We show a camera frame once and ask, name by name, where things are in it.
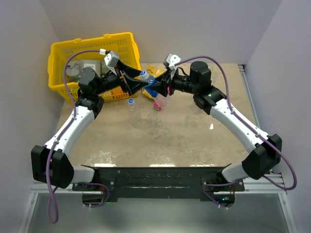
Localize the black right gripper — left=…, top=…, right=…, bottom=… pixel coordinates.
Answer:
left=151, top=68, right=199, bottom=97

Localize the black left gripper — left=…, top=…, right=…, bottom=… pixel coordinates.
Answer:
left=95, top=60, right=149, bottom=96

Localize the clear bottle blue label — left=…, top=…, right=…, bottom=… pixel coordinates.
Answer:
left=140, top=70, right=169, bottom=108

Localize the clear unlabelled plastic bottle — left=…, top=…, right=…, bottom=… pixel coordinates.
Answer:
left=127, top=101, right=142, bottom=127

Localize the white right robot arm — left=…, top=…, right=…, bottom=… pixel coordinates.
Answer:
left=152, top=61, right=282, bottom=191

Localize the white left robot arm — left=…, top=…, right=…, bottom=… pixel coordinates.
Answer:
left=31, top=61, right=147, bottom=190

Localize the orange item in basket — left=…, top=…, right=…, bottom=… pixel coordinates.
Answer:
left=111, top=88, right=123, bottom=99

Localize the yellow snack bag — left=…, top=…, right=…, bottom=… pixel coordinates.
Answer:
left=141, top=65, right=163, bottom=99

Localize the pink cardboard box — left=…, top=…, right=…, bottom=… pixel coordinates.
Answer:
left=154, top=102, right=162, bottom=111

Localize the green round item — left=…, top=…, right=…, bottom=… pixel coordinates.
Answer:
left=101, top=61, right=109, bottom=76

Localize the grey box with label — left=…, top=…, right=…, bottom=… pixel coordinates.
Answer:
left=80, top=59, right=101, bottom=76

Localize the grey pouch in basket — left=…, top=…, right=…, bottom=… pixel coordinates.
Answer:
left=65, top=61, right=80, bottom=82

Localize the yellow plastic shopping basket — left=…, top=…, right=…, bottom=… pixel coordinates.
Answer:
left=48, top=32, right=141, bottom=104

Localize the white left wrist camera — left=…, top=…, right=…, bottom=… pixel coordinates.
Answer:
left=99, top=49, right=120, bottom=68

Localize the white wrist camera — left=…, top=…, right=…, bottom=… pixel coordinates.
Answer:
left=99, top=49, right=120, bottom=68
left=163, top=53, right=181, bottom=70

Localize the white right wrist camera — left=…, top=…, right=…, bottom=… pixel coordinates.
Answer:
left=163, top=53, right=181, bottom=70

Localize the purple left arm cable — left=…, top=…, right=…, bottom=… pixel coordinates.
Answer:
left=46, top=50, right=107, bottom=224

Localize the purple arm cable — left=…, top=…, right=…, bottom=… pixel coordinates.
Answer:
left=46, top=50, right=107, bottom=224
left=174, top=55, right=297, bottom=190

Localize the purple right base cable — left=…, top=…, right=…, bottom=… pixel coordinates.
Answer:
left=202, top=181, right=238, bottom=210

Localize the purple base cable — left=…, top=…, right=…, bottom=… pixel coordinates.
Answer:
left=82, top=183, right=110, bottom=209
left=202, top=181, right=238, bottom=210

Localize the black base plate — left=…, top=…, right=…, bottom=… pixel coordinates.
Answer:
left=66, top=167, right=245, bottom=205

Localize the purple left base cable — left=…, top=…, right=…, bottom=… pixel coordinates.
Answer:
left=82, top=183, right=110, bottom=209

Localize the aluminium rail frame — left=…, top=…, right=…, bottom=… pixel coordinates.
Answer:
left=18, top=64, right=298, bottom=233

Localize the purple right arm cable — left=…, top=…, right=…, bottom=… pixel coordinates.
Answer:
left=174, top=55, right=297, bottom=190

